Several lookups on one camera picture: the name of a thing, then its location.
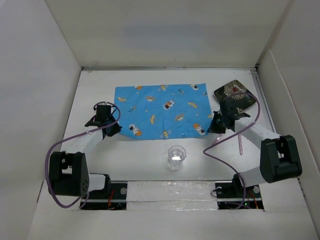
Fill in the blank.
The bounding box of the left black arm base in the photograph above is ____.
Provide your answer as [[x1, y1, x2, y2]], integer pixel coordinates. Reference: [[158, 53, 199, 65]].
[[80, 181, 128, 211]]

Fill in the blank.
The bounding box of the clear plastic cup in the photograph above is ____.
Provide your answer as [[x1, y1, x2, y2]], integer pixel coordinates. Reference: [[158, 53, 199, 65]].
[[168, 145, 187, 171]]

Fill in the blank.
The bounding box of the knife with pink handle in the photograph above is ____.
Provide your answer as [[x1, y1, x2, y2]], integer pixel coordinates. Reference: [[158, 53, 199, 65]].
[[237, 134, 243, 156]]

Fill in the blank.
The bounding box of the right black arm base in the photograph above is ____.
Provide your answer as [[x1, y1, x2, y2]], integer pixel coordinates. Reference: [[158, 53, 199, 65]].
[[210, 177, 264, 210]]

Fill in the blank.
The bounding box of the blue space-print cloth placemat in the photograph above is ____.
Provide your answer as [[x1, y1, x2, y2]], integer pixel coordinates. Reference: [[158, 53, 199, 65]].
[[114, 83, 212, 140]]

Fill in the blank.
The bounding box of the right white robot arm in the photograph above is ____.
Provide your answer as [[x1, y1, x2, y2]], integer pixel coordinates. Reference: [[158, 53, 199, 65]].
[[208, 100, 303, 197]]

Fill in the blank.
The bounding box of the fork with pink handle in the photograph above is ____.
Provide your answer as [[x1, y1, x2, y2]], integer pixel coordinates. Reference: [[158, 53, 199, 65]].
[[212, 134, 223, 147]]

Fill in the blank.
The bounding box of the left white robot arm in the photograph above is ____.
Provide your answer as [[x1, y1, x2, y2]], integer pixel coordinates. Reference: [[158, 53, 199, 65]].
[[45, 101, 122, 199]]

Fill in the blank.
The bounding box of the black floral square plate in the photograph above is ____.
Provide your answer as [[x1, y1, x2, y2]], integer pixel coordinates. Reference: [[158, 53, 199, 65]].
[[213, 79, 257, 113]]

